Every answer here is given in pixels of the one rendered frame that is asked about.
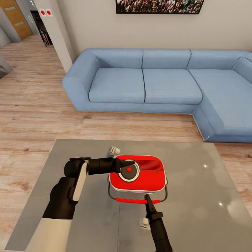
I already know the radio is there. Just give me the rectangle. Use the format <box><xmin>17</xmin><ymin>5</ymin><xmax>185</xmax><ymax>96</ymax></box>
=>
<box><xmin>107</xmin><ymin>155</ymin><xmax>168</xmax><ymax>204</ymax></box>

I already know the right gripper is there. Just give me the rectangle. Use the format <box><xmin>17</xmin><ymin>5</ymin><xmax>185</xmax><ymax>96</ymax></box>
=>
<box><xmin>144</xmin><ymin>194</ymin><xmax>168</xmax><ymax>241</ymax></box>

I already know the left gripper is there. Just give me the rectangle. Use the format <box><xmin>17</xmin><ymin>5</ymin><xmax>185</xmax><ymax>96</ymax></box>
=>
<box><xmin>99</xmin><ymin>157</ymin><xmax>135</xmax><ymax>174</ymax></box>

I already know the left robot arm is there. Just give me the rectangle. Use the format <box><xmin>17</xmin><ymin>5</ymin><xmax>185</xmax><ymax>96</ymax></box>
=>
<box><xmin>24</xmin><ymin>146</ymin><xmax>135</xmax><ymax>252</ymax></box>

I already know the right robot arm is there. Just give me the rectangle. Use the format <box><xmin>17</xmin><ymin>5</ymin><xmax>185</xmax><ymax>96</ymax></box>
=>
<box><xmin>139</xmin><ymin>194</ymin><xmax>173</xmax><ymax>252</ymax></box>

